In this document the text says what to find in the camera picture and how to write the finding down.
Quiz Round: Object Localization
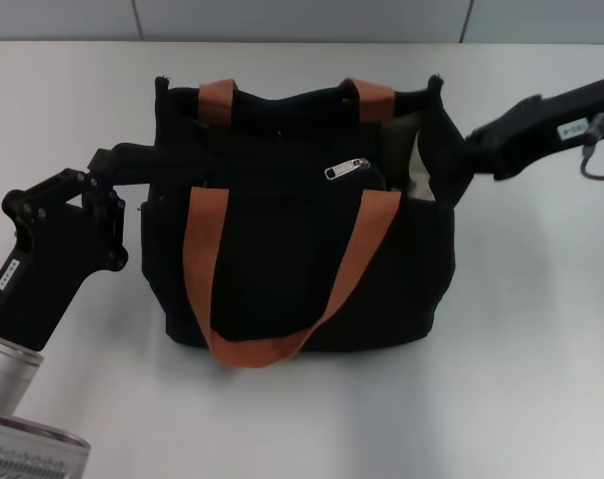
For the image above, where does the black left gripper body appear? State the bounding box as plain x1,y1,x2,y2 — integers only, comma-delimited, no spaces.
0,188,131,351

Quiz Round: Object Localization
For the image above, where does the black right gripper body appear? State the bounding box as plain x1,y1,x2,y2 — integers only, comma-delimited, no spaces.
500,71,604,164

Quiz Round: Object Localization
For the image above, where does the black bag with orange handles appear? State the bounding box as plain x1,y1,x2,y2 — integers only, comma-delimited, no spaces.
137,73,475,371

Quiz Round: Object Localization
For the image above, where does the right gripper cable with connectors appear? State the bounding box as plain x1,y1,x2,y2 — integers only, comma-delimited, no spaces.
579,112,604,182

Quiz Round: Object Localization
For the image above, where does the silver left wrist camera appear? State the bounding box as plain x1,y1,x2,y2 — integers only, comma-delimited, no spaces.
0,411,92,479

